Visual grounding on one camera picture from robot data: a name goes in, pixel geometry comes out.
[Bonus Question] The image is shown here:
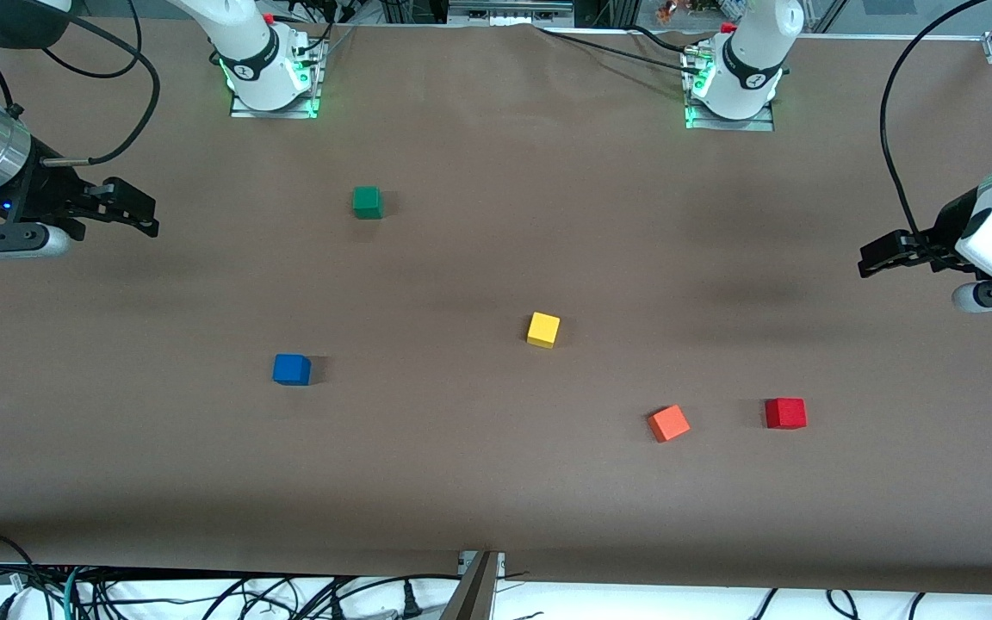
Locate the small metal bracket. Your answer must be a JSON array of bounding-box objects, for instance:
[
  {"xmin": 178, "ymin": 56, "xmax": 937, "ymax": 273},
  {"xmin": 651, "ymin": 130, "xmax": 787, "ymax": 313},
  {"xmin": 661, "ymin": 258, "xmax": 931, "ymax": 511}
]
[{"xmin": 458, "ymin": 551, "xmax": 506, "ymax": 581}]

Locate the blue wooden cube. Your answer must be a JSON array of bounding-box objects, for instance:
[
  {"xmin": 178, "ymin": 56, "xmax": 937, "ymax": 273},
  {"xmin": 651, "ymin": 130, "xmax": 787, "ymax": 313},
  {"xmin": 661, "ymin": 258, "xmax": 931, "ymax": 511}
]
[{"xmin": 272, "ymin": 354, "xmax": 312, "ymax": 386}]

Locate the black cable across table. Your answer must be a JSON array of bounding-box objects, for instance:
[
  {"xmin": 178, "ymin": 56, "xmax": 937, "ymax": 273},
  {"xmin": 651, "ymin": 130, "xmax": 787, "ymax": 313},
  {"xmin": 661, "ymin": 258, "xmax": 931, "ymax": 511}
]
[{"xmin": 537, "ymin": 24, "xmax": 709, "ymax": 84}]

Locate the orange wooden cube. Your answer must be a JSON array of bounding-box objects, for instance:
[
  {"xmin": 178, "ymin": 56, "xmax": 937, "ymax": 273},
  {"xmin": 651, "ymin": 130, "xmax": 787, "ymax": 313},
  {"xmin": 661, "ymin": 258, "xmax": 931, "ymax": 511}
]
[{"xmin": 648, "ymin": 404, "xmax": 691, "ymax": 443}]

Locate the brown support beam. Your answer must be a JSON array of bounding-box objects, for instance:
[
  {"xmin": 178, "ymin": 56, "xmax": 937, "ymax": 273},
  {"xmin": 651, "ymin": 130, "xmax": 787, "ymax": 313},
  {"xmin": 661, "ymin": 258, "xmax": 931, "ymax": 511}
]
[{"xmin": 439, "ymin": 551, "xmax": 501, "ymax": 620}]

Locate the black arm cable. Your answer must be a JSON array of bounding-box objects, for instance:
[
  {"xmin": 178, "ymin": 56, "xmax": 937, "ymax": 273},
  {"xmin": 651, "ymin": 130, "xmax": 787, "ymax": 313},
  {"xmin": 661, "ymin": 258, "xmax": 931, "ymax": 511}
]
[
  {"xmin": 880, "ymin": 0, "xmax": 992, "ymax": 259},
  {"xmin": 0, "ymin": 0, "xmax": 162, "ymax": 166}
]

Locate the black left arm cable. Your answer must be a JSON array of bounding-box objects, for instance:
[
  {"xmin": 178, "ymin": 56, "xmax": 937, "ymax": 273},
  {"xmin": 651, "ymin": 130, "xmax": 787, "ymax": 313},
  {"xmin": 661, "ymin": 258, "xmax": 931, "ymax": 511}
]
[{"xmin": 880, "ymin": 0, "xmax": 992, "ymax": 259}]

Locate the red wooden cube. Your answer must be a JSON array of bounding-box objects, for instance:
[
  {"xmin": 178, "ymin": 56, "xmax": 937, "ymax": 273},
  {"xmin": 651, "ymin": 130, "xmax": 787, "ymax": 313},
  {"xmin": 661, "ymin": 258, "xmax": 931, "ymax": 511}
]
[{"xmin": 765, "ymin": 397, "xmax": 807, "ymax": 430}]

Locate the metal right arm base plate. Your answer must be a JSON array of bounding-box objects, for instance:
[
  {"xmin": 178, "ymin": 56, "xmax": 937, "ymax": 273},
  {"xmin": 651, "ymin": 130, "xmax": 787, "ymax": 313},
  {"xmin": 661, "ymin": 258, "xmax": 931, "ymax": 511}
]
[{"xmin": 230, "ymin": 36, "xmax": 326, "ymax": 120}]

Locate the yellow wooden cube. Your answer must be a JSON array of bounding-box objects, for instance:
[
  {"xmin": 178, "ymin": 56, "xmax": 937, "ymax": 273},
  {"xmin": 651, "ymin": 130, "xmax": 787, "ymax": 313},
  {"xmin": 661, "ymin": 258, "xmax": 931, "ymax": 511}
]
[{"xmin": 526, "ymin": 312, "xmax": 561, "ymax": 349}]

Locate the grey power strip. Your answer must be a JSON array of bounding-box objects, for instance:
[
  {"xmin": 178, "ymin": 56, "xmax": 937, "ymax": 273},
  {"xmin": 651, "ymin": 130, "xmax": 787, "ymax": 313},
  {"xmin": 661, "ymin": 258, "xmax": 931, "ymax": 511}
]
[{"xmin": 448, "ymin": 0, "xmax": 575, "ymax": 25}]

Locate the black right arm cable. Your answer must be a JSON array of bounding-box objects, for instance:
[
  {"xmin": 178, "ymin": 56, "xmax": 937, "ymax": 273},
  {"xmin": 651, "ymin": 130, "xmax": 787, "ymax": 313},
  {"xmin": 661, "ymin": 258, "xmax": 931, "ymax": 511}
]
[{"xmin": 0, "ymin": 0, "xmax": 162, "ymax": 166}]

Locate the large paper table cover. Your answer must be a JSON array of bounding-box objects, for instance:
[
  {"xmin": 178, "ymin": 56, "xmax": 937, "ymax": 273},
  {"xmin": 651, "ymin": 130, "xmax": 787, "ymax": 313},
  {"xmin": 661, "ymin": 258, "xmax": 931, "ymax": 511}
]
[{"xmin": 0, "ymin": 22, "xmax": 992, "ymax": 597}]

